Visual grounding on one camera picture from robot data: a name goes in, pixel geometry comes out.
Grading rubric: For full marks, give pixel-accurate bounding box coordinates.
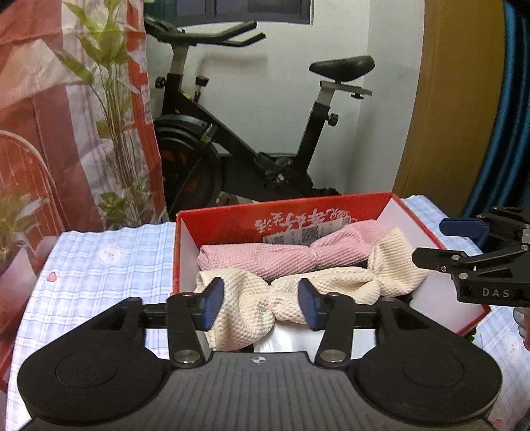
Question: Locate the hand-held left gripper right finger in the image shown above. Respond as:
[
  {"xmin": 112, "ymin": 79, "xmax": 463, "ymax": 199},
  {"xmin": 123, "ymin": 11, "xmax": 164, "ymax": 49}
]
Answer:
[{"xmin": 298, "ymin": 277, "xmax": 419, "ymax": 367}]

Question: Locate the red strawberry cardboard box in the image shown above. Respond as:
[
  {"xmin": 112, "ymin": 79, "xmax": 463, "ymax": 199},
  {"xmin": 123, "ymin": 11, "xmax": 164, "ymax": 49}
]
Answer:
[{"xmin": 172, "ymin": 191, "xmax": 491, "ymax": 336}]

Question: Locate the dark window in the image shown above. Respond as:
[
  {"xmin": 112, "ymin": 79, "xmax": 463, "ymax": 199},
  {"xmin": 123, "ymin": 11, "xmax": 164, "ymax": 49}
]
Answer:
[{"xmin": 143, "ymin": 0, "xmax": 313, "ymax": 26}]

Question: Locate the wooden door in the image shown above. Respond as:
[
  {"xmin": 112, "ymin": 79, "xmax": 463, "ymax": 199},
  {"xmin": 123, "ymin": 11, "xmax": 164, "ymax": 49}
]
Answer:
[{"xmin": 391, "ymin": 0, "xmax": 508, "ymax": 218}]

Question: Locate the person's right hand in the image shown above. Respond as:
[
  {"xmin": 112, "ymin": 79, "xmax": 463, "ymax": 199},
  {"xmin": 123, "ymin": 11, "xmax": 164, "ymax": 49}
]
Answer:
[{"xmin": 512, "ymin": 307, "xmax": 530, "ymax": 353}]

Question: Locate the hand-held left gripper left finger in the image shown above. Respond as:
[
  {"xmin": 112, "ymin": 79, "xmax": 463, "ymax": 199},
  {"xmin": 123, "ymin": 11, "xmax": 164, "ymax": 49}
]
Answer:
[{"xmin": 89, "ymin": 277, "xmax": 226, "ymax": 369}]

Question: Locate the pink textured cloth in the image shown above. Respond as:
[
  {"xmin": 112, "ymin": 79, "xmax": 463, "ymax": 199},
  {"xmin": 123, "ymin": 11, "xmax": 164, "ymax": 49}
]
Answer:
[{"xmin": 196, "ymin": 221, "xmax": 392, "ymax": 281}]

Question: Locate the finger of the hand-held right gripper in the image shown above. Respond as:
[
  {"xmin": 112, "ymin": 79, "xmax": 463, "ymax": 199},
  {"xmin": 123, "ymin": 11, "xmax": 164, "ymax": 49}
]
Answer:
[
  {"xmin": 439, "ymin": 213, "xmax": 500, "ymax": 240},
  {"xmin": 412, "ymin": 246, "xmax": 477, "ymax": 277}
]

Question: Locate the black exercise bike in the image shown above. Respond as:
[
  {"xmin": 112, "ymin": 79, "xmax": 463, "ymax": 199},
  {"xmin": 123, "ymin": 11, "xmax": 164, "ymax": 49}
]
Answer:
[{"xmin": 143, "ymin": 17, "xmax": 375, "ymax": 222}]

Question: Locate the blue curtain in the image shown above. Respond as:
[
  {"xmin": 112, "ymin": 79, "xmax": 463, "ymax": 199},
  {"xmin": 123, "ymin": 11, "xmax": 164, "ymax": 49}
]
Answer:
[{"xmin": 466, "ymin": 0, "xmax": 530, "ymax": 216}]

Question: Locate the checked bed sheet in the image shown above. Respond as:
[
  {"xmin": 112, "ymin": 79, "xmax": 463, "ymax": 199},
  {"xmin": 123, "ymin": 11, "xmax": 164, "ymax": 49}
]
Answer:
[{"xmin": 0, "ymin": 195, "xmax": 530, "ymax": 431}]

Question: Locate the cream textured cloth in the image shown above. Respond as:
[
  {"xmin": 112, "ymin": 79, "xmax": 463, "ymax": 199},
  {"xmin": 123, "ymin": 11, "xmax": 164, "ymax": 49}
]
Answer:
[{"xmin": 194, "ymin": 230, "xmax": 429, "ymax": 351}]

